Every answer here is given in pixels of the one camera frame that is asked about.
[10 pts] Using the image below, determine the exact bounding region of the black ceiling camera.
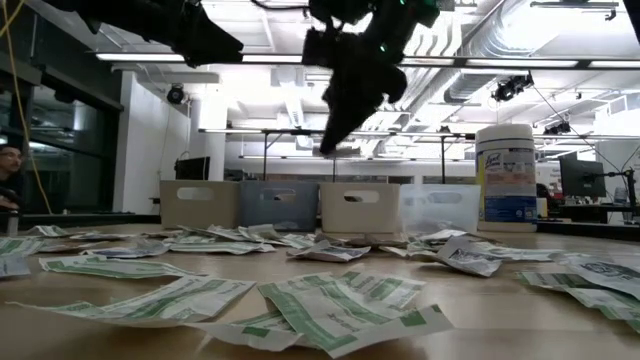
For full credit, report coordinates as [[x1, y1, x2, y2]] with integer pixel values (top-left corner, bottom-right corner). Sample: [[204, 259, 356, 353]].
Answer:
[[491, 73, 536, 103], [541, 120, 573, 137]]

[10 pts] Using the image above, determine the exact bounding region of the dark grey plastic bin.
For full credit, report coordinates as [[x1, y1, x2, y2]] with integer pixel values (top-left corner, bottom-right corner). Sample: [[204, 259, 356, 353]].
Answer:
[[238, 180, 320, 232]]

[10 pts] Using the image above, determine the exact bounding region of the white plastic bin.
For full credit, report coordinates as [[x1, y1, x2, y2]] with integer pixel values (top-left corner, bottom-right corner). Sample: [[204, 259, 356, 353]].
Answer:
[[319, 182, 401, 234]]

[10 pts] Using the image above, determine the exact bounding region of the person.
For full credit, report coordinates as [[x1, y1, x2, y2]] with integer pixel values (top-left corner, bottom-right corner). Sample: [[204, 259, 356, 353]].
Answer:
[[0, 143, 26, 212]]

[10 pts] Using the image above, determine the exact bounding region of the black wall camera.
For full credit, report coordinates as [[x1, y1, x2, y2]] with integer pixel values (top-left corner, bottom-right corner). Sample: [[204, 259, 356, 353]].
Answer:
[[165, 83, 187, 106]]

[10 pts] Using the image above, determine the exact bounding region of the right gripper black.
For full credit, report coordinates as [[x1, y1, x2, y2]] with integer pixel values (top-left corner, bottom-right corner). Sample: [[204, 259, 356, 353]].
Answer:
[[318, 0, 441, 156]]

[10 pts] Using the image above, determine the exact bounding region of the black station frame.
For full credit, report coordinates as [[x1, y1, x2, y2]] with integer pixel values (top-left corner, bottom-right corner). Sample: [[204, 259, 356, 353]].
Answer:
[[198, 127, 477, 184]]

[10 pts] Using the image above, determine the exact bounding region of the ceiling light strip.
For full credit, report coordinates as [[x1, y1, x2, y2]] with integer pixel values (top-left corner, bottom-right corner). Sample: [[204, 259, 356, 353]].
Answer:
[[94, 51, 305, 64], [399, 57, 640, 70]]

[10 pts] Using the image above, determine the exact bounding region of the clear plastic bin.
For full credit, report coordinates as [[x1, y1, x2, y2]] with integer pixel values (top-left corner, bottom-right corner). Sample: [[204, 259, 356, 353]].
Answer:
[[398, 183, 482, 235]]

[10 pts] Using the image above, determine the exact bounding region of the black computer monitor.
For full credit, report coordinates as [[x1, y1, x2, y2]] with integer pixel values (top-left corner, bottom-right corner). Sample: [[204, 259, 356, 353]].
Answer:
[[558, 156, 608, 199], [174, 155, 212, 182]]

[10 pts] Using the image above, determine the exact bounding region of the disinfecting wipes canister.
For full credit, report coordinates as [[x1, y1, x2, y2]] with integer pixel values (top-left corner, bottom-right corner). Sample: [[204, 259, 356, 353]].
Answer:
[[474, 123, 539, 232]]

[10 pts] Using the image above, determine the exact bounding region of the light grey plastic bin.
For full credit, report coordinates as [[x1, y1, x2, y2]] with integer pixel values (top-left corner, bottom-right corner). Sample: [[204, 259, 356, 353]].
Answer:
[[159, 179, 241, 230]]

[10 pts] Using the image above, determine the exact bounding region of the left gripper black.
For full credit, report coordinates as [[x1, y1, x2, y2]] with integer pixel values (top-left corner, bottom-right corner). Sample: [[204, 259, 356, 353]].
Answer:
[[144, 0, 246, 69]]

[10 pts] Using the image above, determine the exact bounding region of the yellow cable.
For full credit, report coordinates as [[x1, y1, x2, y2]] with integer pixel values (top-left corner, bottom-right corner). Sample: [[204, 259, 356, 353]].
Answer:
[[0, 0, 54, 215]]

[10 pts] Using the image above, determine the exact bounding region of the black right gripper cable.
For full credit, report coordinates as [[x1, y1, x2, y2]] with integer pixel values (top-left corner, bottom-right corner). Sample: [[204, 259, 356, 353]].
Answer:
[[248, 0, 314, 12]]

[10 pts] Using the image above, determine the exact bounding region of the white packet red print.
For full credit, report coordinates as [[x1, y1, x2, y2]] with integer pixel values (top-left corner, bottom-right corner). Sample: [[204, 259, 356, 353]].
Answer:
[[37, 240, 110, 254]]

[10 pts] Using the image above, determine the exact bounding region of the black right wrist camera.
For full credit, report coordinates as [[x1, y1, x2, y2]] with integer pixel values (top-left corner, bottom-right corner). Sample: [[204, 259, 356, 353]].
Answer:
[[301, 27, 337, 69]]

